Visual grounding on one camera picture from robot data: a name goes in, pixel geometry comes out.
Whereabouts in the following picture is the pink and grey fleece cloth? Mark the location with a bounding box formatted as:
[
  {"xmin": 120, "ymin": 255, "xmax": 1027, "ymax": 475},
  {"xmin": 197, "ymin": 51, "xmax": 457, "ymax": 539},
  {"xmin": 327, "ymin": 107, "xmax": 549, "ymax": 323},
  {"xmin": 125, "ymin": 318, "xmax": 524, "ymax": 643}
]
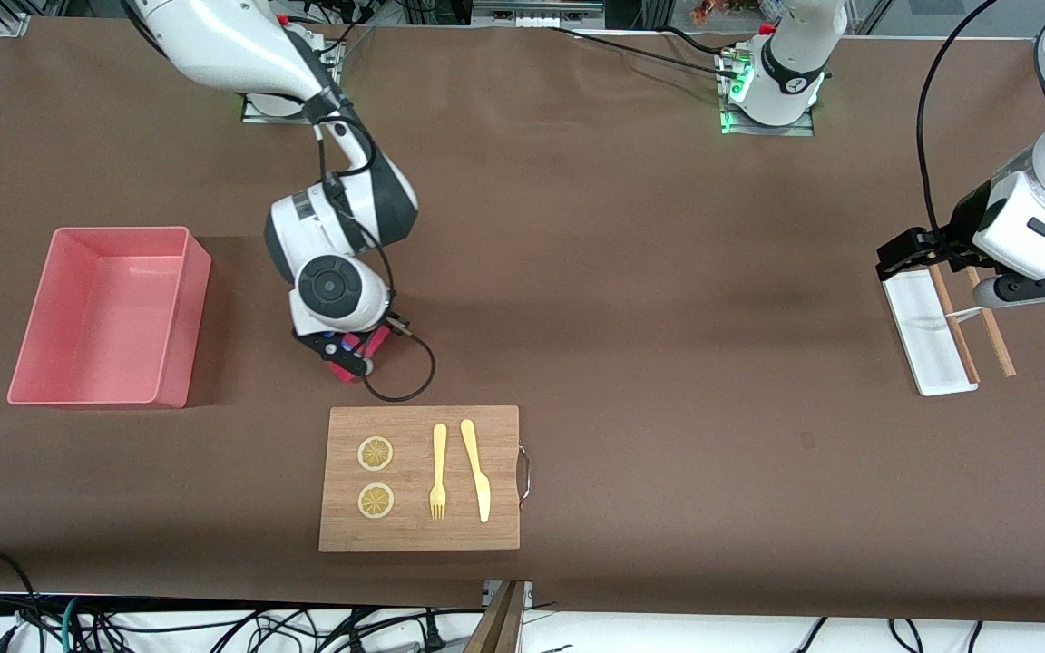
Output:
[{"xmin": 330, "ymin": 325, "xmax": 394, "ymax": 387}]

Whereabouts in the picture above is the white rectangular tray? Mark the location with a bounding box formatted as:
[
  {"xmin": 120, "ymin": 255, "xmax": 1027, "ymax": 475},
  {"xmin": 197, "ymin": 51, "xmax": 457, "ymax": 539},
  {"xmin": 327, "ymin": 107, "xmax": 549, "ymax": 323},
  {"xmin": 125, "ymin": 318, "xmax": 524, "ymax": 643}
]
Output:
[{"xmin": 882, "ymin": 269, "xmax": 979, "ymax": 397}]

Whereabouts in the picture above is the grey power strip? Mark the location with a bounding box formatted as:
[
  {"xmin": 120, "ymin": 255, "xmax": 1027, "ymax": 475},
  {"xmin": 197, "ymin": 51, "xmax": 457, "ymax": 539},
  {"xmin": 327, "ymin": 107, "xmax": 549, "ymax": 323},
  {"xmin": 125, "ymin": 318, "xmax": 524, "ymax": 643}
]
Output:
[{"xmin": 471, "ymin": 0, "xmax": 607, "ymax": 28}]

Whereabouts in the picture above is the yellow knife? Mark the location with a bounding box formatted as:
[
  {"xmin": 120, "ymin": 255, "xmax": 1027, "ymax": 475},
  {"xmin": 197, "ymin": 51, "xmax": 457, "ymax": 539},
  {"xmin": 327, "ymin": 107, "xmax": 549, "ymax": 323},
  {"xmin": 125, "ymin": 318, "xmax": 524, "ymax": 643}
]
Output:
[{"xmin": 460, "ymin": 418, "xmax": 493, "ymax": 524}]

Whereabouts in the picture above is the yellow fork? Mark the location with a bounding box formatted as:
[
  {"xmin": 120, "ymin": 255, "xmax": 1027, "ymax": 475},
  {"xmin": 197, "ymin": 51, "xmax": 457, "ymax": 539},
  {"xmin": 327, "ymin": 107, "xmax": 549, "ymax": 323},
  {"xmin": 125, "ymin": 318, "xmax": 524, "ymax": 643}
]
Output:
[{"xmin": 429, "ymin": 423, "xmax": 448, "ymax": 521}]

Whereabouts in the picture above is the wooden plank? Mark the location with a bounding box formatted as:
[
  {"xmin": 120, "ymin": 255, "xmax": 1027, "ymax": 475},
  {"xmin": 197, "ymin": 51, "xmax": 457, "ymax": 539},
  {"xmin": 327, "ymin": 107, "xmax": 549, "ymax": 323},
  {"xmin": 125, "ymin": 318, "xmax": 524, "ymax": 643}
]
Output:
[{"xmin": 464, "ymin": 580, "xmax": 528, "ymax": 653}]

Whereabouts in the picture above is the lemon slice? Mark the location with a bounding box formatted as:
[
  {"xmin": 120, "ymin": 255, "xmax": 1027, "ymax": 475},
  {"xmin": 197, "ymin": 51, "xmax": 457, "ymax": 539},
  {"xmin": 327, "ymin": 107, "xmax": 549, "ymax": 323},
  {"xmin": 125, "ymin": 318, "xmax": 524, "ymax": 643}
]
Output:
[
  {"xmin": 357, "ymin": 483, "xmax": 396, "ymax": 520},
  {"xmin": 357, "ymin": 436, "xmax": 395, "ymax": 473}
]

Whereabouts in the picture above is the wooden cutting board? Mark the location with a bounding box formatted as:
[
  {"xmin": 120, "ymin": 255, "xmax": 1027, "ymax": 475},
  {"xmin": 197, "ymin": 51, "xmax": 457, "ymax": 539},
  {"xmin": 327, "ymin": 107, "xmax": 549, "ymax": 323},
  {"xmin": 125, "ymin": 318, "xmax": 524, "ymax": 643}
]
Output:
[{"xmin": 318, "ymin": 405, "xmax": 532, "ymax": 553}]

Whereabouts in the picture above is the pink plastic bin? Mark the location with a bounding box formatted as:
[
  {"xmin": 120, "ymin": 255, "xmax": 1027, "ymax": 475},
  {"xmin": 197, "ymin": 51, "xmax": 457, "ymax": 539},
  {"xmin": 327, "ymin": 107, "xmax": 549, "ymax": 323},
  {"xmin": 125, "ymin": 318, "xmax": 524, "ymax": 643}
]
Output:
[{"xmin": 7, "ymin": 227, "xmax": 212, "ymax": 409}]

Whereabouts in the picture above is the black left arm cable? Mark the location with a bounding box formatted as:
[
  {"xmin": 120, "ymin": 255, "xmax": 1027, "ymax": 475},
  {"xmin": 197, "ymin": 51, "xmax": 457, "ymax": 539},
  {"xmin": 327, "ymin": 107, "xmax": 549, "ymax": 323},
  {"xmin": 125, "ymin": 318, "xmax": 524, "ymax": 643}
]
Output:
[{"xmin": 916, "ymin": 0, "xmax": 1002, "ymax": 239}]

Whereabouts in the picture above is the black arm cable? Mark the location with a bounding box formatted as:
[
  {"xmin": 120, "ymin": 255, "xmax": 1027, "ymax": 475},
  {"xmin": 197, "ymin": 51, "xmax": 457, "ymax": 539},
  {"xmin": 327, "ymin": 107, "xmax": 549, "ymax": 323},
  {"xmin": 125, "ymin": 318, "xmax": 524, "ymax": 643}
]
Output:
[
  {"xmin": 309, "ymin": 91, "xmax": 437, "ymax": 404},
  {"xmin": 916, "ymin": 0, "xmax": 1002, "ymax": 239}
]

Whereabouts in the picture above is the black cable across table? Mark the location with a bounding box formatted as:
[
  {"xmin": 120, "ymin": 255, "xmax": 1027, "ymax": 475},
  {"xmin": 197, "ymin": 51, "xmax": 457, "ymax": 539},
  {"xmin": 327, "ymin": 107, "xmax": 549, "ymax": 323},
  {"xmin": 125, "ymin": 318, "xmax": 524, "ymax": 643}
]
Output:
[{"xmin": 545, "ymin": 25, "xmax": 741, "ymax": 78}]

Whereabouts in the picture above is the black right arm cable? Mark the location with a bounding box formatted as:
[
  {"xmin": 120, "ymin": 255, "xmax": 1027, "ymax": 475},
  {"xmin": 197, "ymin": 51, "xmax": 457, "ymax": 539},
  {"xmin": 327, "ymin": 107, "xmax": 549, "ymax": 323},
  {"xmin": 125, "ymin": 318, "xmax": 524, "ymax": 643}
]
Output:
[{"xmin": 309, "ymin": 91, "xmax": 437, "ymax": 404}]

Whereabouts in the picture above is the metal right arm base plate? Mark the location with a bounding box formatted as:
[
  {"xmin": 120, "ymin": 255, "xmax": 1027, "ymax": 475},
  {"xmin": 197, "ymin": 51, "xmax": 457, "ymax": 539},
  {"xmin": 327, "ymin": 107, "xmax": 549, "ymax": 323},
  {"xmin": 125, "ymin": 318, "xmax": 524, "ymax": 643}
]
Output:
[{"xmin": 241, "ymin": 41, "xmax": 342, "ymax": 125}]

